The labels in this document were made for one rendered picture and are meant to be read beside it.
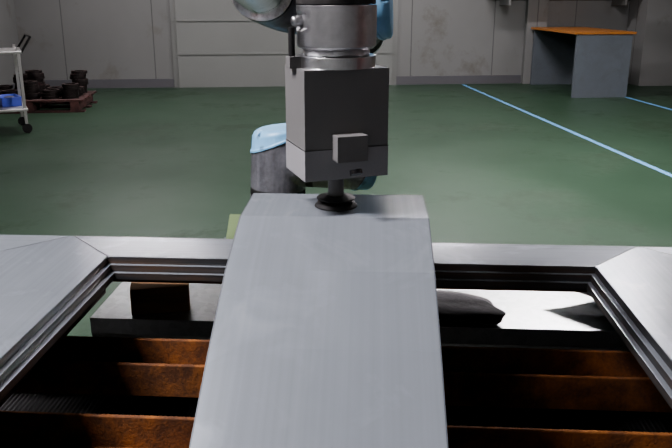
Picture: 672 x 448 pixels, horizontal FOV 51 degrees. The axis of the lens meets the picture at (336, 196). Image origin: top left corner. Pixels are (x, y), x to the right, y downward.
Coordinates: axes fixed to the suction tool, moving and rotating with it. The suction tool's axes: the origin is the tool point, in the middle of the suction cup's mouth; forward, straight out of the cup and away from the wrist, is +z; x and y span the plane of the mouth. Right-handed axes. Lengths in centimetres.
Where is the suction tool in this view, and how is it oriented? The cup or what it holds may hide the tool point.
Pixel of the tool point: (335, 216)
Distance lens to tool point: 71.6
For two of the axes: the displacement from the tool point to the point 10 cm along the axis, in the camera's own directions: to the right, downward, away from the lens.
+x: -3.4, -2.6, 9.0
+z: 0.0, 9.6, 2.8
